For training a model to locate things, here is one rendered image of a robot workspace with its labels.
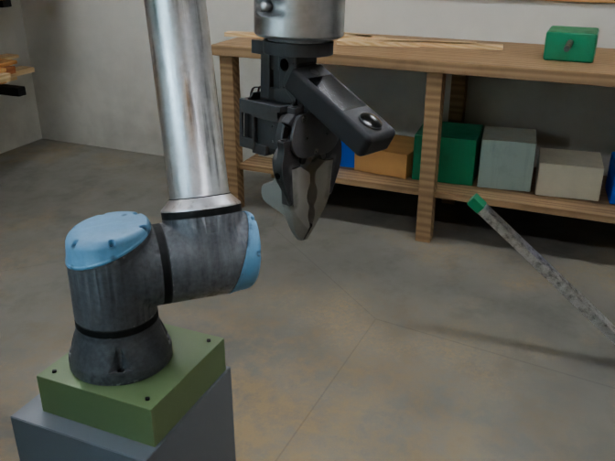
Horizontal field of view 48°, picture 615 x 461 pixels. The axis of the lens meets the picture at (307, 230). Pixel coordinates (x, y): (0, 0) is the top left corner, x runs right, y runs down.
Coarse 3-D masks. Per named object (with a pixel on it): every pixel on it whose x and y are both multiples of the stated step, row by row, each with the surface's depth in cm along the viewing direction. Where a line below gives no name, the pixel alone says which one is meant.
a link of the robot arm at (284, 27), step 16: (256, 0) 67; (272, 0) 65; (288, 0) 64; (304, 0) 64; (320, 0) 65; (336, 0) 66; (256, 16) 67; (272, 16) 65; (288, 16) 65; (304, 16) 65; (320, 16) 65; (336, 16) 66; (256, 32) 68; (272, 32) 66; (288, 32) 65; (304, 32) 65; (320, 32) 66; (336, 32) 67
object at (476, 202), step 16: (480, 208) 234; (496, 224) 234; (512, 240) 234; (528, 256) 234; (544, 272) 234; (560, 288) 233; (576, 304) 233; (592, 320) 233; (608, 320) 235; (608, 336) 233
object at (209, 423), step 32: (224, 384) 141; (32, 416) 128; (192, 416) 131; (224, 416) 144; (32, 448) 129; (64, 448) 125; (96, 448) 121; (128, 448) 120; (160, 448) 122; (192, 448) 133; (224, 448) 146
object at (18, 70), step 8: (0, 0) 373; (8, 0) 388; (0, 56) 425; (8, 56) 425; (16, 56) 430; (0, 64) 403; (8, 64) 408; (0, 72) 388; (8, 72) 404; (16, 72) 414; (24, 72) 420; (0, 80) 383; (8, 80) 420; (0, 88) 409; (8, 88) 406; (16, 88) 404; (24, 88) 408; (16, 96) 406
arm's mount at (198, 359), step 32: (192, 352) 133; (224, 352) 140; (64, 384) 124; (128, 384) 124; (160, 384) 124; (192, 384) 129; (64, 416) 127; (96, 416) 124; (128, 416) 120; (160, 416) 120
